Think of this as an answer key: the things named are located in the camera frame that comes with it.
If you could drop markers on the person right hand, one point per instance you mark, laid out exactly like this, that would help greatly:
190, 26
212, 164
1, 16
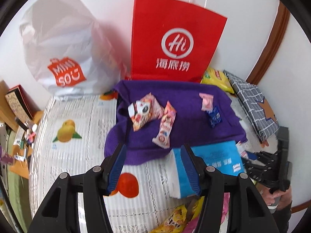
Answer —
278, 199

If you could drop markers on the pink peach candy packet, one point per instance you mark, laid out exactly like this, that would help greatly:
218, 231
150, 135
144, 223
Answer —
207, 101

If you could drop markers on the purple towel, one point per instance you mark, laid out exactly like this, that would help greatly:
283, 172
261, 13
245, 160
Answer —
191, 125

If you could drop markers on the white red snack packet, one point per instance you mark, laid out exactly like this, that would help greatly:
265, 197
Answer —
243, 149

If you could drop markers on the magenta snack packet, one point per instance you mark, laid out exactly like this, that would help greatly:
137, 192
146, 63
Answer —
190, 227

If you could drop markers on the yellow snack packet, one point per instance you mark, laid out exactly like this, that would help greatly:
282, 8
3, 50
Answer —
181, 217

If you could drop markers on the red paper shopping bag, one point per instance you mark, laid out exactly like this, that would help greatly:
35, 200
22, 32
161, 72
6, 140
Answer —
173, 40

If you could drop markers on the white Miniso plastic bag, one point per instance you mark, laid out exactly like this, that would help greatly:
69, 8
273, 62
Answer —
67, 51

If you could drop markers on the blue snack packet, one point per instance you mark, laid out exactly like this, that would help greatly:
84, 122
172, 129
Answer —
214, 117

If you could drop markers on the brown door frame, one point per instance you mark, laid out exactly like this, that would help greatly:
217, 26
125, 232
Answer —
272, 46

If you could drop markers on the panda print snack packet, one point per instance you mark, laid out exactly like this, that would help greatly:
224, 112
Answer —
144, 110

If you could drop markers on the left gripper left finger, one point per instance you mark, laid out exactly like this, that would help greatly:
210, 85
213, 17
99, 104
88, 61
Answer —
58, 211

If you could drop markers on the framed picture box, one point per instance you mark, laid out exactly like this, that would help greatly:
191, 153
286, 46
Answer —
18, 104

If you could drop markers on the pink white stick packet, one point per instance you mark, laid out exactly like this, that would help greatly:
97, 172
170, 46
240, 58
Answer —
163, 137

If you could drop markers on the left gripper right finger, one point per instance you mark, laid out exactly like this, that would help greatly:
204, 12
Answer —
247, 210

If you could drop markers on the grey plaid star pouch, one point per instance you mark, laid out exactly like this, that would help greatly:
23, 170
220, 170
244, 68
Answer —
256, 106

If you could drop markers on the yellow chips bag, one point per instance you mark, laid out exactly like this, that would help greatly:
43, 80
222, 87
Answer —
217, 78

